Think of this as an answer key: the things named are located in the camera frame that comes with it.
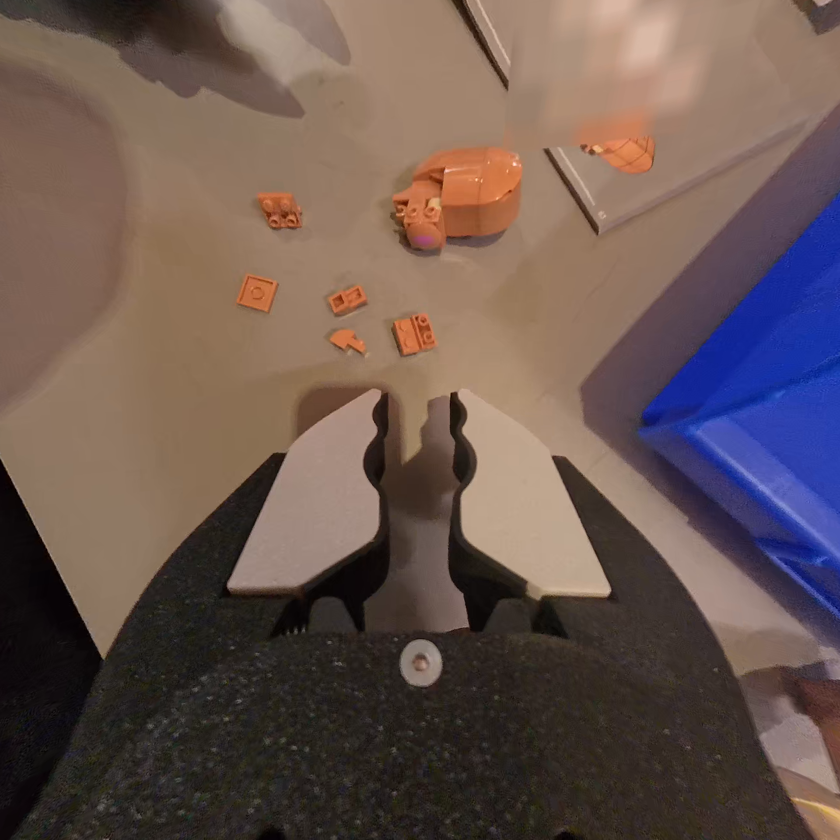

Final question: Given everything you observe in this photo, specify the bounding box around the large blue storage bin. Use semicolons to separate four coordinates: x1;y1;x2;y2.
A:
640;197;840;618

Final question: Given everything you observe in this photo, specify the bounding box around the round brown brick assembly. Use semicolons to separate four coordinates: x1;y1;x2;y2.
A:
390;146;525;254

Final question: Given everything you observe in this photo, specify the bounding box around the grey desk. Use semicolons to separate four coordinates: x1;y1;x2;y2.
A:
0;0;840;736

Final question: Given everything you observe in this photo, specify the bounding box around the square brown brick plate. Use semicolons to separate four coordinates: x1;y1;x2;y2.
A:
237;273;279;313

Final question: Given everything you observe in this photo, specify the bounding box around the small brown brick plate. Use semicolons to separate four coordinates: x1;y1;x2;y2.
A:
255;193;304;231

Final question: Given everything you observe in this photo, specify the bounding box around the brown two-stud brick plate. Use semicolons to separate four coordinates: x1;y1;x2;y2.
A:
392;314;438;357

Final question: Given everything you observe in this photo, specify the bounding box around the grey instruction booklet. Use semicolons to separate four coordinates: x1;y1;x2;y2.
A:
457;0;840;237

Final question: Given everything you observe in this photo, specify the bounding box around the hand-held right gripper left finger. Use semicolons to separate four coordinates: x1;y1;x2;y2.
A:
227;389;391;599

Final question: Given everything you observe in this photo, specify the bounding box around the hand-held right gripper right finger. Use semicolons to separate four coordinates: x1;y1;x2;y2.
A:
449;389;613;601

